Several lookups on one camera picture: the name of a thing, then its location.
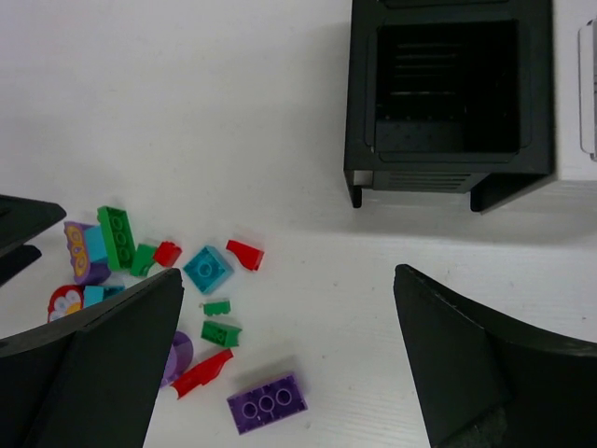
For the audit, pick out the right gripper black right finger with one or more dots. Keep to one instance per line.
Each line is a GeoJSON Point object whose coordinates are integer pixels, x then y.
{"type": "Point", "coordinates": [485, 379]}

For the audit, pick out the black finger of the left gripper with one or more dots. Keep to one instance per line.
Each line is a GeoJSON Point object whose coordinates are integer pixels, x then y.
{"type": "Point", "coordinates": [22, 220]}

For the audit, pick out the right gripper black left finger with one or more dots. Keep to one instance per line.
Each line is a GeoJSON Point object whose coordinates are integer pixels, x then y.
{"type": "Point", "coordinates": [91, 379]}

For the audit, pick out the purple owl lego brick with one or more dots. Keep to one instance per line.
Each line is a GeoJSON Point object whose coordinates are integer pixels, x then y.
{"type": "Point", "coordinates": [85, 271]}

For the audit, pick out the red flower lego brick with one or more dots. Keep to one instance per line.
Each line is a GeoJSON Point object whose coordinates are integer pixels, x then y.
{"type": "Point", "coordinates": [64, 301]}

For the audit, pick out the long teal lego brick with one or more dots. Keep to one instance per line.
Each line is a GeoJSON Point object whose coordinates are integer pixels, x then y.
{"type": "Point", "coordinates": [96, 294]}

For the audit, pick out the purple round paw lego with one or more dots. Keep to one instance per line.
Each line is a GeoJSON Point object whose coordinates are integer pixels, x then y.
{"type": "Point", "coordinates": [179, 359]}

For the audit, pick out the long red lego piece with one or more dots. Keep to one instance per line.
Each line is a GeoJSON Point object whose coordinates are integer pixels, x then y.
{"type": "Point", "coordinates": [202, 374]}

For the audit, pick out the small green lego piece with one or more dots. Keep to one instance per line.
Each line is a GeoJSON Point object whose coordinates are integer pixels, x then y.
{"type": "Point", "coordinates": [143, 260]}

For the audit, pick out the green square lego brick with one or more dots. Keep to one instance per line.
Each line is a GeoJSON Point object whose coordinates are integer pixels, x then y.
{"type": "Point", "coordinates": [223, 335]}

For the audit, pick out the small red lego brick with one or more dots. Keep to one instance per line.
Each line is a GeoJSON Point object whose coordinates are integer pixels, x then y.
{"type": "Point", "coordinates": [167, 254]}

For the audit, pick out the tiny green lego piece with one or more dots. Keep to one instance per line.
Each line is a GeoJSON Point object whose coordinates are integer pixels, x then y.
{"type": "Point", "coordinates": [216, 308]}

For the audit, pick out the teal square lego brick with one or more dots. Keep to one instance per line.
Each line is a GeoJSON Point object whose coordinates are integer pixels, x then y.
{"type": "Point", "coordinates": [208, 270]}

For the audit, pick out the purple rectangular lego brick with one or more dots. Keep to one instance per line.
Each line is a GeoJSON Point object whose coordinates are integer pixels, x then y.
{"type": "Point", "coordinates": [267, 403]}

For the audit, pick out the red slope lego upper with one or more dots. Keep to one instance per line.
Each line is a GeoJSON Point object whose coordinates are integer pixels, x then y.
{"type": "Point", "coordinates": [249, 257]}

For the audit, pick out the black slatted container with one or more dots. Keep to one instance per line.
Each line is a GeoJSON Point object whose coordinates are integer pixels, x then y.
{"type": "Point", "coordinates": [450, 96]}

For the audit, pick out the white slatted container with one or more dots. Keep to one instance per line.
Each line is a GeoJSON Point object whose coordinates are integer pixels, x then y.
{"type": "Point", "coordinates": [576, 93]}

